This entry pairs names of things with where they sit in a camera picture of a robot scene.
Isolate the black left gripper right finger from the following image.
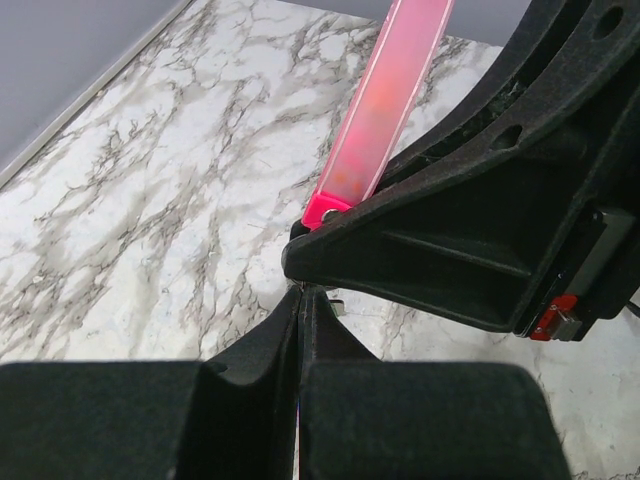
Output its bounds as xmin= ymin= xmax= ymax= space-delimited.
xmin=299 ymin=288 xmax=570 ymax=479

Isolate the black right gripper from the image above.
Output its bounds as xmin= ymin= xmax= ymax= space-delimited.
xmin=283 ymin=89 xmax=639 ymax=341

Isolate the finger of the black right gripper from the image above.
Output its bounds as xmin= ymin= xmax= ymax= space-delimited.
xmin=384 ymin=1 xmax=639 ymax=185

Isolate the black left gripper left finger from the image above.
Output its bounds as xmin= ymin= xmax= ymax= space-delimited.
xmin=1 ymin=288 xmax=302 ymax=479

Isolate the pink strap keyring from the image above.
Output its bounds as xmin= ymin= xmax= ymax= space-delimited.
xmin=301 ymin=0 xmax=454 ymax=230

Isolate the green key tag with key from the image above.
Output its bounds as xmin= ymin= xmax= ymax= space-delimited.
xmin=330 ymin=299 xmax=345 ymax=317

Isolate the aluminium table frame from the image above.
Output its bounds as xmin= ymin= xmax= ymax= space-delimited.
xmin=1 ymin=0 xmax=190 ymax=183

